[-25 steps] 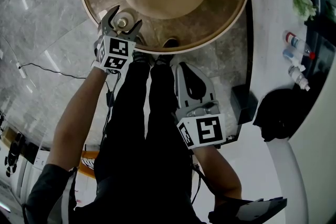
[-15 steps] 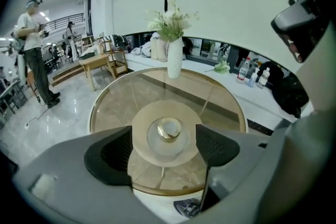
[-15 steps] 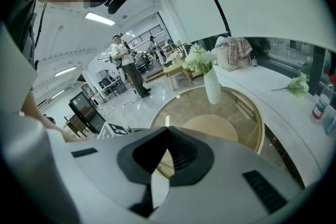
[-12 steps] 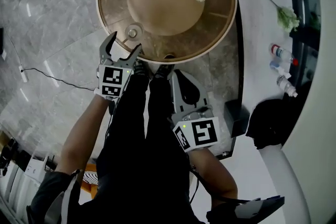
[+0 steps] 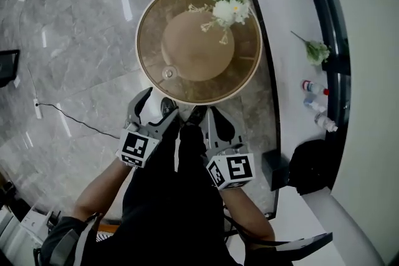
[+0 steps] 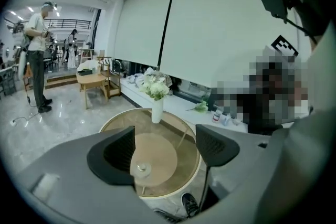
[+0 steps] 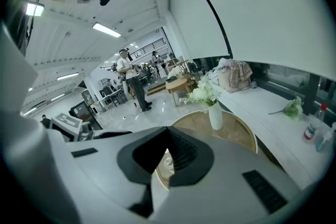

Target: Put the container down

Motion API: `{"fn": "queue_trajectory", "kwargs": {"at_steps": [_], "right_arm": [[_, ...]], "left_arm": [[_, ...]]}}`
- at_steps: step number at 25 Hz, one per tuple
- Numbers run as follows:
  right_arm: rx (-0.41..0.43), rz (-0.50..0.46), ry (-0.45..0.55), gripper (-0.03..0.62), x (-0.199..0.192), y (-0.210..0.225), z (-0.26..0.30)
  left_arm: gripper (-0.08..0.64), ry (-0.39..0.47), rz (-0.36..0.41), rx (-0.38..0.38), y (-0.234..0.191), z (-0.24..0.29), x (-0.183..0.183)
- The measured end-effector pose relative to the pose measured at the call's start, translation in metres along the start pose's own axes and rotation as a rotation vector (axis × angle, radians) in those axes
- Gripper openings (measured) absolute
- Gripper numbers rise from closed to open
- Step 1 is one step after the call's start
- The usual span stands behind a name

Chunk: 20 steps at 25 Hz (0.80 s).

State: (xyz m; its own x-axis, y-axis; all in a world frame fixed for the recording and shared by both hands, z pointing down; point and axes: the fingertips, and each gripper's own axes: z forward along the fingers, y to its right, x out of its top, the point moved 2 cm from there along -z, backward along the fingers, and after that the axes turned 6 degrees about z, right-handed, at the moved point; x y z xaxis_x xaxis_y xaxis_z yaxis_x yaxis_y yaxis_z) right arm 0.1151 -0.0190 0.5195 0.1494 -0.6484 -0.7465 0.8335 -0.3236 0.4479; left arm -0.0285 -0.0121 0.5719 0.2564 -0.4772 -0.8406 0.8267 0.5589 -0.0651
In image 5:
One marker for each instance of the person's left forearm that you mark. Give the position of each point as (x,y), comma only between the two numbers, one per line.
(96,190)

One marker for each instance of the black monitor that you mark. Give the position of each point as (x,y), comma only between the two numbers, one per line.
(8,68)

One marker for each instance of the tan round stool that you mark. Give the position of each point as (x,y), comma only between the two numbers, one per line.
(193,53)

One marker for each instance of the round glass coffee table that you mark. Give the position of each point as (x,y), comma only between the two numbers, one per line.
(152,34)

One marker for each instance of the white power strip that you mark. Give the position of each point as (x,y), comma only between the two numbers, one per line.
(37,109)

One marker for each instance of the person's dark clothed body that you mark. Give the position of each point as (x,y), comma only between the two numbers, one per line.
(168,196)

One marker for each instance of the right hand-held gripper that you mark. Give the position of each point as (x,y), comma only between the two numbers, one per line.
(232,168)

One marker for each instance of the red cap bottle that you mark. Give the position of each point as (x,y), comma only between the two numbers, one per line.
(313,87)

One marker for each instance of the person's shoe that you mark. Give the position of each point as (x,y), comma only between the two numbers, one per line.
(198,115)
(168,106)

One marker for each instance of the clear white cap bottle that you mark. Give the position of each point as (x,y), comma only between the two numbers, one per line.
(324,121)

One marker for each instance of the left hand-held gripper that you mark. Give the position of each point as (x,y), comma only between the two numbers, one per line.
(135,146)

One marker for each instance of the person's right shoe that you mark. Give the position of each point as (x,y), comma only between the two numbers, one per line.
(198,115)

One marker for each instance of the person's right forearm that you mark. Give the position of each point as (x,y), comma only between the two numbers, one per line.
(249,215)

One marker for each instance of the white box device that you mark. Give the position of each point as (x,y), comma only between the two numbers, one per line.
(28,227)

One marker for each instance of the white spray bottle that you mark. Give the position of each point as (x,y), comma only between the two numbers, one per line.
(313,103)

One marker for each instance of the loose white flower stem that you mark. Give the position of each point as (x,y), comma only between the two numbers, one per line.
(316,51)

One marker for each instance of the black box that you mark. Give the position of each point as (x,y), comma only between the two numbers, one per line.
(277,169)

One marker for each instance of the black backpack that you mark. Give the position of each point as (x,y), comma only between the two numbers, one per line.
(313,165)

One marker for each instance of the person's left shoe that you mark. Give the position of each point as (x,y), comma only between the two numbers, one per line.
(168,106)

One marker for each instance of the white long bench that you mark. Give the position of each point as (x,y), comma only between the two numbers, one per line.
(280,9)

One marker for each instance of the white flower bouquet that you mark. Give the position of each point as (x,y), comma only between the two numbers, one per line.
(229,7)

